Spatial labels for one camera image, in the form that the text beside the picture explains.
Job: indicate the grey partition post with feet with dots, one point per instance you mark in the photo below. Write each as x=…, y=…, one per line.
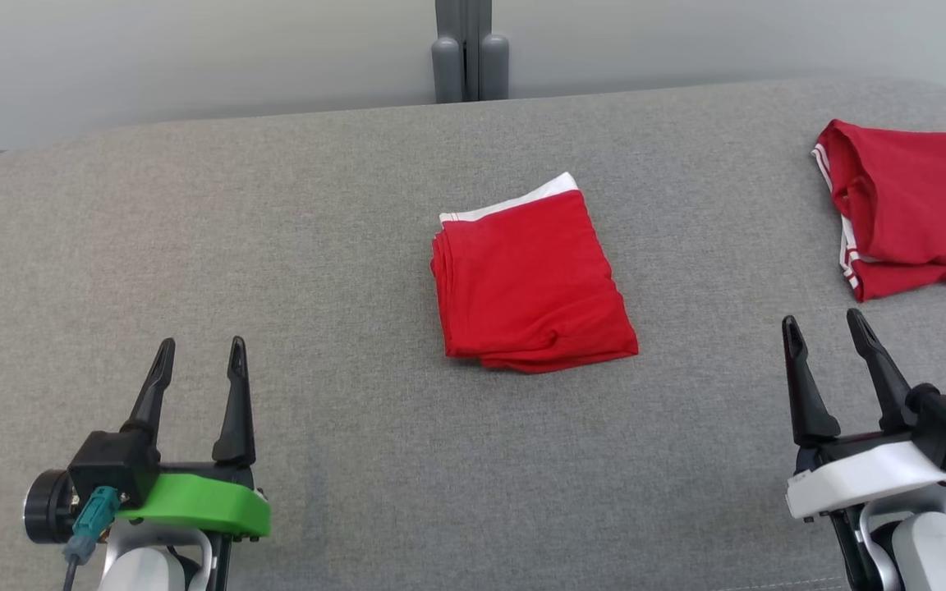
x=469, y=57

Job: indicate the red garment with white band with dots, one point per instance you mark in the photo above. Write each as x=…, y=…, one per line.
x=530, y=287

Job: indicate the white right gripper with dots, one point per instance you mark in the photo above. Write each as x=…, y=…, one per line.
x=867, y=476

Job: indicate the red jersey with number print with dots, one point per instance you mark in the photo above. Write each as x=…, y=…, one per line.
x=916, y=213

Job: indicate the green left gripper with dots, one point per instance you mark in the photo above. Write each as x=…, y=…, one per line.
x=202, y=505

